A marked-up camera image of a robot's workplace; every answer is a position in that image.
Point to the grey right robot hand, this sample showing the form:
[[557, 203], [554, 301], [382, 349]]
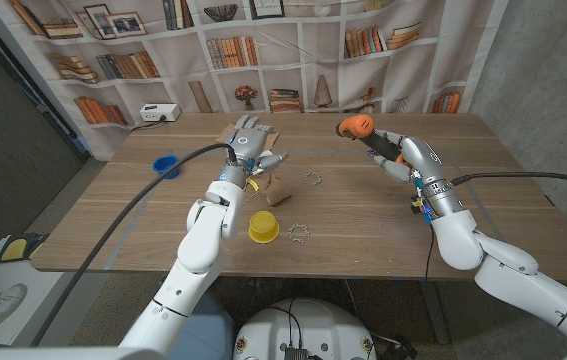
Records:
[[420, 157]]

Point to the printed bookshelf backdrop cloth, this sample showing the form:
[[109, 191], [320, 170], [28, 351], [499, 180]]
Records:
[[283, 75]]

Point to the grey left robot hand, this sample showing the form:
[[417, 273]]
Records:
[[250, 145]]

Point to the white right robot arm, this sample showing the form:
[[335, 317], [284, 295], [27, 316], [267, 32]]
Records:
[[463, 240]]

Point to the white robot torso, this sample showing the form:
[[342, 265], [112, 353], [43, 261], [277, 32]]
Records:
[[313, 325]]

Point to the orange black electric screwdriver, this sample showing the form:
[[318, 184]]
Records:
[[355, 126]]

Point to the white power adapter box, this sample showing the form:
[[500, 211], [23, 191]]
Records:
[[159, 112]]

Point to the white platform board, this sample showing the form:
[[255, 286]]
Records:
[[38, 300]]

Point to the blue plastic cup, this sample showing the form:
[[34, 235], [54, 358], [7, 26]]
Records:
[[163, 165]]

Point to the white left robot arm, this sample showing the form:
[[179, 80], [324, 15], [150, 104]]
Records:
[[203, 250]]

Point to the yellow black pad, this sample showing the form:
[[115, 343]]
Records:
[[15, 248]]

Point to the grey table leg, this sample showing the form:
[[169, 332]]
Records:
[[435, 315]]

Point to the yellow plastic cup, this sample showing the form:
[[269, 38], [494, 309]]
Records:
[[263, 227]]

